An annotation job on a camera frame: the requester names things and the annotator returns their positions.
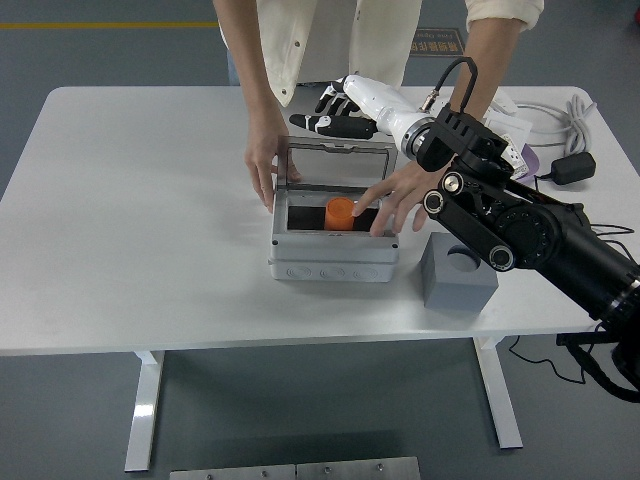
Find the person's left hand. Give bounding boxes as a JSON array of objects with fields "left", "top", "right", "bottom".
[{"left": 352, "top": 159, "right": 441, "bottom": 237}]

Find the orange cylindrical battery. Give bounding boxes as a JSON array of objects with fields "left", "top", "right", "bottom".
[{"left": 323, "top": 197, "right": 357, "bottom": 233}]

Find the grey coiled power cable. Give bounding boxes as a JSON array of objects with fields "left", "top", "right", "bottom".
[{"left": 514, "top": 94, "right": 599, "bottom": 156}]

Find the white table leg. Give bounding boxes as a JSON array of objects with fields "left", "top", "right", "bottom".
[
  {"left": 474, "top": 334, "right": 524, "bottom": 450},
  {"left": 123, "top": 349, "right": 166, "bottom": 472}
]

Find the person's right hand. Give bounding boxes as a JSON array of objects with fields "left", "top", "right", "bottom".
[{"left": 243, "top": 122, "right": 302, "bottom": 215}]

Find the person's torso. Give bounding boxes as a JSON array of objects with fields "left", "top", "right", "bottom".
[{"left": 219, "top": 0, "right": 545, "bottom": 109}]

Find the smoky transparent box lid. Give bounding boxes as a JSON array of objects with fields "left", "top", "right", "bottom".
[{"left": 276, "top": 134, "right": 399, "bottom": 189}]

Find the grey junction box base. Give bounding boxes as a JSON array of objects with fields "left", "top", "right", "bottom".
[{"left": 269, "top": 254, "right": 400, "bottom": 284}]

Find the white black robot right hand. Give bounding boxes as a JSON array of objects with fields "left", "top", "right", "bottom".
[{"left": 288, "top": 73, "right": 431, "bottom": 149}]

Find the black power adapter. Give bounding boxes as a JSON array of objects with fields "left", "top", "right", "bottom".
[{"left": 549, "top": 152, "right": 597, "bottom": 187}]

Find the grey metal plate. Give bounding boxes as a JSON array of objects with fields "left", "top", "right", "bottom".
[
  {"left": 295, "top": 456, "right": 421, "bottom": 480},
  {"left": 169, "top": 464, "right": 297, "bottom": 480}
]

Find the square white packet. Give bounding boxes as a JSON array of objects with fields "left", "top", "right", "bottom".
[{"left": 484, "top": 113, "right": 532, "bottom": 146}]

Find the thin black adapter cord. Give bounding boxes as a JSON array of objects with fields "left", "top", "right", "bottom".
[{"left": 533, "top": 172, "right": 637, "bottom": 251}]

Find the black table power cable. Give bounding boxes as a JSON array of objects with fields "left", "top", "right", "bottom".
[{"left": 509, "top": 335, "right": 586, "bottom": 386}]

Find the grey foam holder block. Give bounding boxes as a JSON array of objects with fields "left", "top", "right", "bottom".
[{"left": 419, "top": 231, "right": 500, "bottom": 311}]

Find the black floor sign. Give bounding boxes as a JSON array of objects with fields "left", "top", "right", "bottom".
[{"left": 408, "top": 27, "right": 469, "bottom": 56}]

